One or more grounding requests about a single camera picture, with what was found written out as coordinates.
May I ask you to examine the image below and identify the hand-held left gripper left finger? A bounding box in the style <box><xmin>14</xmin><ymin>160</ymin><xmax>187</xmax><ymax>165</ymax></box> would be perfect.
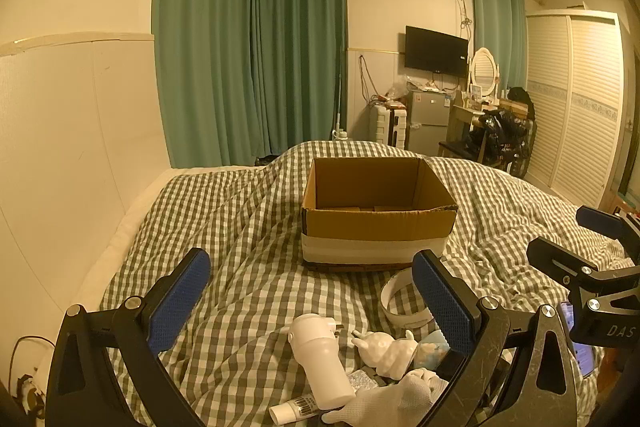
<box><xmin>47</xmin><ymin>248</ymin><xmax>212</xmax><ymax>427</ymax></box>

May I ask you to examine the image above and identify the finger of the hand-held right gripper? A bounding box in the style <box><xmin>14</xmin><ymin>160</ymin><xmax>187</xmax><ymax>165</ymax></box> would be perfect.
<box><xmin>575</xmin><ymin>205</ymin><xmax>640</xmax><ymax>242</ymax></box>
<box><xmin>526</xmin><ymin>236</ymin><xmax>600</xmax><ymax>281</ymax></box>

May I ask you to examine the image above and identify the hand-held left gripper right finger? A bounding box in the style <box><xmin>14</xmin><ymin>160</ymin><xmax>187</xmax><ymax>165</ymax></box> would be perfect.
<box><xmin>411</xmin><ymin>249</ymin><xmax>601</xmax><ymax>427</ymax></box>

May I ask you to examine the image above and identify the white animal figurine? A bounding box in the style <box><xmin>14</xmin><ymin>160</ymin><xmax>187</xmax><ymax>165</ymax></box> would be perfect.
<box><xmin>350</xmin><ymin>329</ymin><xmax>420</xmax><ymax>379</ymax></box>

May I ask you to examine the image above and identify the brown cardboard box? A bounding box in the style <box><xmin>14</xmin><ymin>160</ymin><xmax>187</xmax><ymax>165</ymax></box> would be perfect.
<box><xmin>300</xmin><ymin>157</ymin><xmax>459</xmax><ymax>272</ymax></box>

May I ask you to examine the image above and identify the white knit glove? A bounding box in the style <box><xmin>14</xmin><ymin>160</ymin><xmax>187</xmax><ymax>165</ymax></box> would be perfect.
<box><xmin>320</xmin><ymin>367</ymin><xmax>451</xmax><ymax>425</ymax></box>

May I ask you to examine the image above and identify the white plug-in device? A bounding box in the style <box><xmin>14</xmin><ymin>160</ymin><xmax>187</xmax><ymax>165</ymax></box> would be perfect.
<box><xmin>288</xmin><ymin>313</ymin><xmax>357</xmax><ymax>411</ymax></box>

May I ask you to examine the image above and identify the small white tube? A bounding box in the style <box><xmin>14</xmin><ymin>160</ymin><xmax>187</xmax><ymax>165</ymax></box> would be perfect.
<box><xmin>268</xmin><ymin>394</ymin><xmax>321</xmax><ymax>424</ymax></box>

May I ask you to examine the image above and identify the pale blue packet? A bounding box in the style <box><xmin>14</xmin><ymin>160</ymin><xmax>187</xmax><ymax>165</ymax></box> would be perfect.
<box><xmin>414</xmin><ymin>331</ymin><xmax>453</xmax><ymax>370</ymax></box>

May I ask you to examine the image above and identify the silver foil blister pack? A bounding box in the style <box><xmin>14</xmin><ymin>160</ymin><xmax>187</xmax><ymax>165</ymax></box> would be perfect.
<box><xmin>347</xmin><ymin>369</ymin><xmax>381</xmax><ymax>390</ymax></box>

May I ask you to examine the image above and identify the green checkered blanket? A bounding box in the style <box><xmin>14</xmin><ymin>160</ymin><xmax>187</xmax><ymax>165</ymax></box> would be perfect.
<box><xmin>100</xmin><ymin>139</ymin><xmax>640</xmax><ymax>427</ymax></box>

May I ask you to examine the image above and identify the white louvered wardrobe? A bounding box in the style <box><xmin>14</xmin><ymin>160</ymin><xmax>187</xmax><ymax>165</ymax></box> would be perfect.
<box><xmin>522</xmin><ymin>9</ymin><xmax>631</xmax><ymax>208</ymax></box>

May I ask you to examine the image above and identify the pile of black clothes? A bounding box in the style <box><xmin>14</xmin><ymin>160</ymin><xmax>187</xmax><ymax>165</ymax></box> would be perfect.
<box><xmin>470</xmin><ymin>87</ymin><xmax>538</xmax><ymax>172</ymax></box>

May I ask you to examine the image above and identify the wooden chair dark seat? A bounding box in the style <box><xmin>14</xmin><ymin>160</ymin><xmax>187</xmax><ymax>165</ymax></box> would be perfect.
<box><xmin>439</xmin><ymin>139</ymin><xmax>483</xmax><ymax>164</ymax></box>

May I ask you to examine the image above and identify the wooden dressing table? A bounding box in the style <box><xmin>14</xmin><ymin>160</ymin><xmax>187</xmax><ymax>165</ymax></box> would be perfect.
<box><xmin>447</xmin><ymin>99</ymin><xmax>501</xmax><ymax>145</ymax></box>

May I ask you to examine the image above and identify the white power strip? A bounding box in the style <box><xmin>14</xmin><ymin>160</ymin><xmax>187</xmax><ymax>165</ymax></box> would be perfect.
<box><xmin>17</xmin><ymin>372</ymin><xmax>48</xmax><ymax>412</ymax></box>

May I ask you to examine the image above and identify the small silver fridge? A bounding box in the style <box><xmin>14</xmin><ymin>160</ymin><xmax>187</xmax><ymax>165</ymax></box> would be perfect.
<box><xmin>407</xmin><ymin>89</ymin><xmax>451</xmax><ymax>152</ymax></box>

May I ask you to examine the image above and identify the white suitcase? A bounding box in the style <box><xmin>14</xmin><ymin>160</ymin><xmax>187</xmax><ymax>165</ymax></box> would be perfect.
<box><xmin>370</xmin><ymin>104</ymin><xmax>408</xmax><ymax>148</ymax></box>

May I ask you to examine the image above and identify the white oval mirror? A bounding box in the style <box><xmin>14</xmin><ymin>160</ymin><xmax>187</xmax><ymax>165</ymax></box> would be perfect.
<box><xmin>470</xmin><ymin>47</ymin><xmax>501</xmax><ymax>100</ymax></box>

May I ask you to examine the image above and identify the clear plastic bag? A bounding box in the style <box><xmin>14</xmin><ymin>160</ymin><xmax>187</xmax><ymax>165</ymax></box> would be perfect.
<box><xmin>385</xmin><ymin>74</ymin><xmax>416</xmax><ymax>100</ymax></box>

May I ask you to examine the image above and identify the narrow green curtain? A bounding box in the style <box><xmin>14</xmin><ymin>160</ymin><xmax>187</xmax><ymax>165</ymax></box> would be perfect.
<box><xmin>470</xmin><ymin>0</ymin><xmax>527</xmax><ymax>94</ymax></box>

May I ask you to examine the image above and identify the white thin pole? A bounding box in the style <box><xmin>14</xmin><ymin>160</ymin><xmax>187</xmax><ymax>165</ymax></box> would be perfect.
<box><xmin>336</xmin><ymin>49</ymin><xmax>347</xmax><ymax>132</ymax></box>

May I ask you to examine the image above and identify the wide green curtain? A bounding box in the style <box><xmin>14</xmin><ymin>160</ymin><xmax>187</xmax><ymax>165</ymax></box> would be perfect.
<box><xmin>152</xmin><ymin>0</ymin><xmax>256</xmax><ymax>168</ymax></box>

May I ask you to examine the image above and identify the green corner curtain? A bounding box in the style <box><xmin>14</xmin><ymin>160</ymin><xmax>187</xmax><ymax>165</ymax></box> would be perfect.
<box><xmin>245</xmin><ymin>0</ymin><xmax>348</xmax><ymax>158</ymax></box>

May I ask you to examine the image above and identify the white tape ring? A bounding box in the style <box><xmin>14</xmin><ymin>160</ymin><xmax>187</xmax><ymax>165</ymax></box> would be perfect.
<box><xmin>381</xmin><ymin>271</ymin><xmax>435</xmax><ymax>328</ymax></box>

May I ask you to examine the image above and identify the hanging wall cable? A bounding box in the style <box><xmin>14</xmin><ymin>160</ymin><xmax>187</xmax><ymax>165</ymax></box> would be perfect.
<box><xmin>359</xmin><ymin>54</ymin><xmax>387</xmax><ymax>104</ymax></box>

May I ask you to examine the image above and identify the black wall television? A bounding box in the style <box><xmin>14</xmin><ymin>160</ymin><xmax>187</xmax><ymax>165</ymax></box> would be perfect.
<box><xmin>404</xmin><ymin>26</ymin><xmax>469</xmax><ymax>76</ymax></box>

